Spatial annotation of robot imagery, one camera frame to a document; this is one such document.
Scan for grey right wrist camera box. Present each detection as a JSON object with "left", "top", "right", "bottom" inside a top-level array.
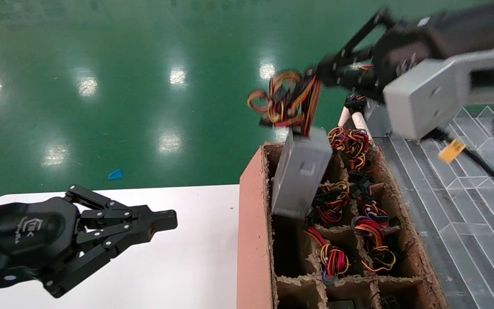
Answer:
[{"left": 383, "top": 45, "right": 494, "bottom": 140}]

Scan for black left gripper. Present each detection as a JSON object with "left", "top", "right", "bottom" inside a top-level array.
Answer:
[{"left": 0, "top": 185, "right": 178, "bottom": 299}]

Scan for short white pipe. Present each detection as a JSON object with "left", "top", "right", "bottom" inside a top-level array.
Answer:
[
  {"left": 337, "top": 106, "right": 352, "bottom": 128},
  {"left": 351, "top": 112, "right": 374, "bottom": 144}
]

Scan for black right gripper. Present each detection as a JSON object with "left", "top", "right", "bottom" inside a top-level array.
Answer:
[{"left": 316, "top": 6, "right": 445, "bottom": 103}]

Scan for brown cardboard divider box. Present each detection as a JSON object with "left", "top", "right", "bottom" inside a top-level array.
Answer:
[{"left": 236, "top": 142, "right": 449, "bottom": 309}]

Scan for yellow cable tag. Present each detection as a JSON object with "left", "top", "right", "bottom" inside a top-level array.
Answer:
[{"left": 438, "top": 138, "right": 467, "bottom": 164}]

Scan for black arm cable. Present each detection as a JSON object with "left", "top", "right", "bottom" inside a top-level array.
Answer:
[{"left": 423, "top": 77, "right": 494, "bottom": 198}]

